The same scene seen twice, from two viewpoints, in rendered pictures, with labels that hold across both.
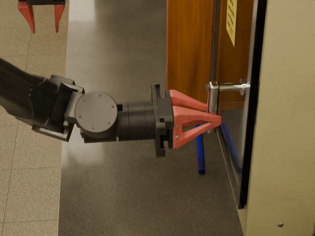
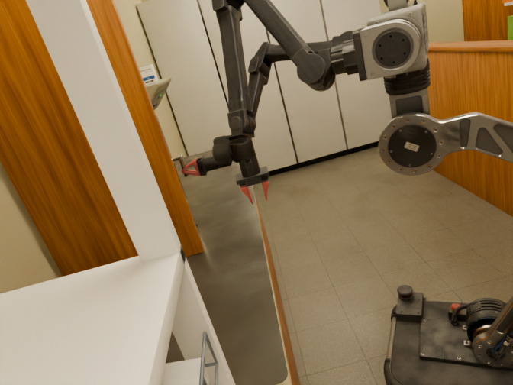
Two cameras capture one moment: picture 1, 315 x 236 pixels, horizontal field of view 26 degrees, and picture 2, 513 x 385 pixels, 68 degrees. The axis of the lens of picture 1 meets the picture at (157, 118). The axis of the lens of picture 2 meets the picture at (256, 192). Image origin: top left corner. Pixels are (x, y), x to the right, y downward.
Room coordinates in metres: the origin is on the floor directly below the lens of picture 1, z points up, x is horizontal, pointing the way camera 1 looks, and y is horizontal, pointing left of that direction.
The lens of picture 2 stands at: (2.31, 0.34, 1.55)
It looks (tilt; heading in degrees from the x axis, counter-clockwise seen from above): 21 degrees down; 186
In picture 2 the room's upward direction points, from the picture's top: 16 degrees counter-clockwise
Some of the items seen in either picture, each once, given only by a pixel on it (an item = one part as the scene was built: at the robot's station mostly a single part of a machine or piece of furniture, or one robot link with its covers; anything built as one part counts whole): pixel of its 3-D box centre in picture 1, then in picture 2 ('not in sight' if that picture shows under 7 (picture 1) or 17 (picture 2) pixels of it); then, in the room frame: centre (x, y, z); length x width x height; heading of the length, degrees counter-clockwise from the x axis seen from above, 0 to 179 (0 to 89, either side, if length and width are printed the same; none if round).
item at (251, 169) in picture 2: not in sight; (250, 167); (1.21, 0.22, 1.21); 0.10 x 0.07 x 0.07; 95
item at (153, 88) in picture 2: not in sight; (153, 98); (0.94, -0.07, 1.46); 0.32 x 0.12 x 0.10; 5
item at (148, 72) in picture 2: not in sight; (148, 74); (0.89, -0.07, 1.54); 0.05 x 0.05 x 0.06; 6
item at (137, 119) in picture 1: (141, 121); (209, 163); (0.82, 0.02, 1.14); 0.10 x 0.07 x 0.07; 4
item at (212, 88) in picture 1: (223, 106); (179, 166); (0.83, -0.10, 1.17); 0.05 x 0.03 x 0.10; 94
